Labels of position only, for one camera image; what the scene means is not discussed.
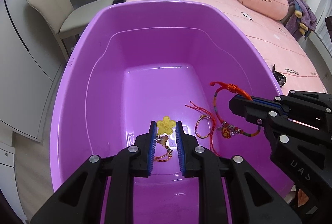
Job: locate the black wrist watch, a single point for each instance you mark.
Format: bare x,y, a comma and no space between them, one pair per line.
280,78

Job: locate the purple plush clothing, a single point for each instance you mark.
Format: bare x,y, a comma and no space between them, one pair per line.
300,20

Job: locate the yellow flower clip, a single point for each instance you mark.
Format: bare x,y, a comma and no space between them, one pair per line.
165,126

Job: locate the purple plastic basin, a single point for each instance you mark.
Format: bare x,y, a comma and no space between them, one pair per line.
138,62

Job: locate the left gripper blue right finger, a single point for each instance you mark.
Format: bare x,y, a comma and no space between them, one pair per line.
180,141

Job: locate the pink panda bed sheet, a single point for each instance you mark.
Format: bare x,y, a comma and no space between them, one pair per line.
275,44

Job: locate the right hand orange glove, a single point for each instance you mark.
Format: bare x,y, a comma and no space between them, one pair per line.
302,198

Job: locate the beige chair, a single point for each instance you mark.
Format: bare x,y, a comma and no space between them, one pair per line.
63,19

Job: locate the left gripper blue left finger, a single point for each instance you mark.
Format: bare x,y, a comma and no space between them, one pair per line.
152,145

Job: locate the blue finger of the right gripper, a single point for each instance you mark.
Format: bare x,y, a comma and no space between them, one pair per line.
258,103
255,116

